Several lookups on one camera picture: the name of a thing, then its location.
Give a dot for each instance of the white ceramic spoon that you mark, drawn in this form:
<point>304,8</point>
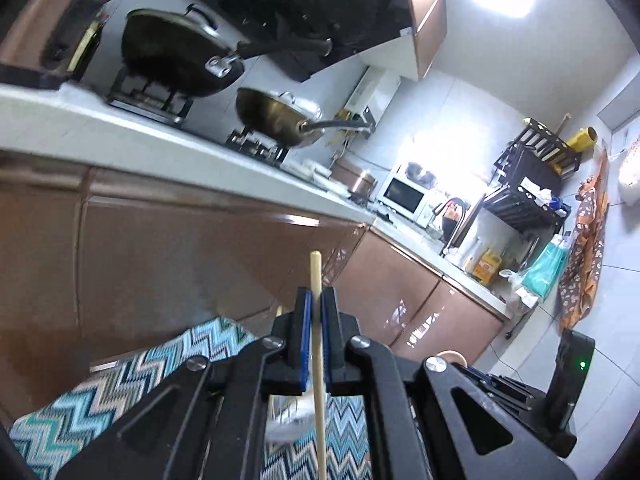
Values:
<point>452,357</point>

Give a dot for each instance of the white plates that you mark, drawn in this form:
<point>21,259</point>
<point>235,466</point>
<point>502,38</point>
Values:
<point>320,175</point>

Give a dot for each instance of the clear spray bottle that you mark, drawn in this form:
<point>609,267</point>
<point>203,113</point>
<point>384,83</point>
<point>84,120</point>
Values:
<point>472,255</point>

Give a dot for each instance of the kitchen faucet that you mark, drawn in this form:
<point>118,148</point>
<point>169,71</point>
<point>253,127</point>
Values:
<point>450,220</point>

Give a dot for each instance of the white water heater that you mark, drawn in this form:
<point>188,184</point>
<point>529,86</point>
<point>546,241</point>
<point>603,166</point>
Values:
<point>372,95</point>

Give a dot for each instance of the black dish rack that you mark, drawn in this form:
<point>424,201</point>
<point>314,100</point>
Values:
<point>535,180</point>

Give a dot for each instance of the glass wok lid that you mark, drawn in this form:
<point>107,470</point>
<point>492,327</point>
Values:
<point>200,22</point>

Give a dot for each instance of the yellow cup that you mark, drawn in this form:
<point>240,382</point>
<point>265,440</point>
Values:
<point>582,137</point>

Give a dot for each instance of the white microwave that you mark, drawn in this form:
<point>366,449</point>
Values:
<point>402,195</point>

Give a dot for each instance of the steel pot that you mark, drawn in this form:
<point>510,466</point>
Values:
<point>421,174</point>

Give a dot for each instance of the black range hood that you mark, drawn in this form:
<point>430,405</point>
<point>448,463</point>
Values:
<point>300,5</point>

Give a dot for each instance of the brown patterned apron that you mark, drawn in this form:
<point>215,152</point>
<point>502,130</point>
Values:
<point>585,250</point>

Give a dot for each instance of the teal bag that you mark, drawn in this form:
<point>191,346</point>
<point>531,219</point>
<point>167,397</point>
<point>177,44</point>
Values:
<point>545,270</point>

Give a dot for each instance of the white plastic bag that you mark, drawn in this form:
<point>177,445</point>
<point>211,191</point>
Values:
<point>630,167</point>

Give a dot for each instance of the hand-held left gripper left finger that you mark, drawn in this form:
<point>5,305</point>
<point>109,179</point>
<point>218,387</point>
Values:
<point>305,340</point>

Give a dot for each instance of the yellow oil bottle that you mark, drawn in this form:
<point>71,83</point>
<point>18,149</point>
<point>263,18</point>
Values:
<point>487,267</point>

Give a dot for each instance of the copper rice cooker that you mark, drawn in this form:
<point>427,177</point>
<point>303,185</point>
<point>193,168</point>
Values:
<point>355,177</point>

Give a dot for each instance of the black wok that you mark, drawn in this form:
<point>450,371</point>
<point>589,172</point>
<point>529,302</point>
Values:
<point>170,60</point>

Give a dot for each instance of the zigzag patterned mat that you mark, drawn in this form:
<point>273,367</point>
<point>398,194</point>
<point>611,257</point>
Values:
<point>125,385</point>

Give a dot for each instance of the gas stove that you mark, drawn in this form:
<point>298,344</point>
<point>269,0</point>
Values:
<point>165,105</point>

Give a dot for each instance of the bronze wok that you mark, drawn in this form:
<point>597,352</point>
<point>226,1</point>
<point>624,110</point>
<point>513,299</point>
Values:
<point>270,115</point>

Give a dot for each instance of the long wooden chopstick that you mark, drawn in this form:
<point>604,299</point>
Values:
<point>315,270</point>

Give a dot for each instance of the dark sauce bottle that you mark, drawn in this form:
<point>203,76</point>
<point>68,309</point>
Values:
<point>87,42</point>

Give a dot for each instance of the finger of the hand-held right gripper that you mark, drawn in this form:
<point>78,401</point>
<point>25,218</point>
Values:
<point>500,382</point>
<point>525,402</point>

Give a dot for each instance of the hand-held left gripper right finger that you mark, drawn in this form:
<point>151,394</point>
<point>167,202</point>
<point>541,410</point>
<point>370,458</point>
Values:
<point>327,340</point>

